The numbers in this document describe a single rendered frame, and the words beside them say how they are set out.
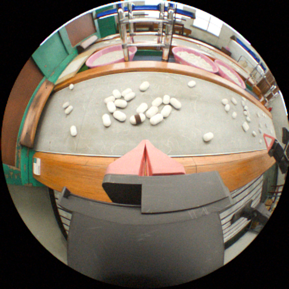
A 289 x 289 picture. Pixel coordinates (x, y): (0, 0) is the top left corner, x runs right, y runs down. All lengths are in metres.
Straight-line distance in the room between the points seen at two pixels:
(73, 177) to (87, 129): 0.14
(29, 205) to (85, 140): 1.32
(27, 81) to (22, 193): 1.13
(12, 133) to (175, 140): 0.59
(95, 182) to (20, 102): 0.46
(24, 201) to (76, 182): 1.23
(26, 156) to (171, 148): 0.54
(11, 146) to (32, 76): 0.30
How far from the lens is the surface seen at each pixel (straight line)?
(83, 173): 0.26
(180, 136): 0.26
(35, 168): 0.43
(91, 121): 0.31
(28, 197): 1.46
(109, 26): 2.91
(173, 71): 0.41
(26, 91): 0.55
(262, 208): 0.58
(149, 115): 0.25
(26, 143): 0.45
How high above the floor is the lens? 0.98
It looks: 76 degrees down
